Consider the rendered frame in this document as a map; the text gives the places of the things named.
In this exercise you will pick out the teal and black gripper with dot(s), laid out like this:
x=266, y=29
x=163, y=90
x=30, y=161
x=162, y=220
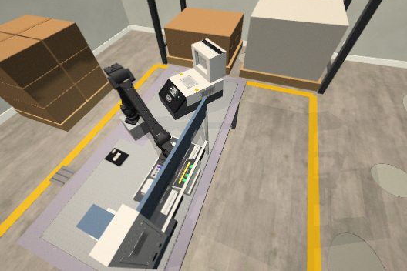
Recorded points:
x=162, y=158

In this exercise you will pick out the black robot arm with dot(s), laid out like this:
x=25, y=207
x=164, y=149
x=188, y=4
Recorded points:
x=132, y=104

